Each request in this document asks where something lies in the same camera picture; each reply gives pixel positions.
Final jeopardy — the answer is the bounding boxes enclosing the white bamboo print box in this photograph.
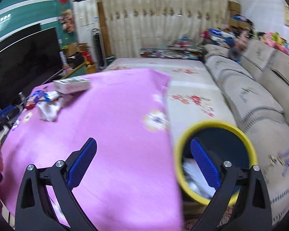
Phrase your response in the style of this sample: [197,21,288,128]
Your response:
[54,77,91,94]

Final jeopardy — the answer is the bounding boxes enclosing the blue white powder sachet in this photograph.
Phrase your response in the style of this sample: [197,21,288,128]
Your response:
[31,90,50,103]

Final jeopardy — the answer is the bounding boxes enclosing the yellow rim trash bin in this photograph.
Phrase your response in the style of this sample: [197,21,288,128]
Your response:
[174,120,258,206]

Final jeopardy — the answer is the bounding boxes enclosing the pink floral tablecloth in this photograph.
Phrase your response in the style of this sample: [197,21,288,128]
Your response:
[1,68,183,230]

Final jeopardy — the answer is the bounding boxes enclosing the crumpled white paper towel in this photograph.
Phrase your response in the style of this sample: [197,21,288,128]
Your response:
[36,95,73,122]

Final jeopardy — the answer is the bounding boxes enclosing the floral bed mattress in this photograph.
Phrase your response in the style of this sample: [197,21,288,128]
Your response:
[103,57,237,145]

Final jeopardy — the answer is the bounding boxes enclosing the red flat packet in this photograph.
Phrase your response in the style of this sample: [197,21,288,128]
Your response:
[24,101,36,110]

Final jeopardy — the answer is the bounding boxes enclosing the beige sofa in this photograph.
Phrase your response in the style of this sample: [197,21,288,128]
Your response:
[203,39,289,224]

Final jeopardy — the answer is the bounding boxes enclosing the black tower fan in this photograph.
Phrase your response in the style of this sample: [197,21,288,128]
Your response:
[91,28,107,70]

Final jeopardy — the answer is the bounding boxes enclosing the large black television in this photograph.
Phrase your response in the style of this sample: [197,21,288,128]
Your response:
[0,27,62,110]

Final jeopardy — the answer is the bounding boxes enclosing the pile of plush toys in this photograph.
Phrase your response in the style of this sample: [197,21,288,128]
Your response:
[257,32,289,55]

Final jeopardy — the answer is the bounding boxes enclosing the artificial flower decoration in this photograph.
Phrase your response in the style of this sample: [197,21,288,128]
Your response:
[58,9,76,33]

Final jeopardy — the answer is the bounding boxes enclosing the cream embroidered curtain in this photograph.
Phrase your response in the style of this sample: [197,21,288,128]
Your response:
[98,0,229,58]

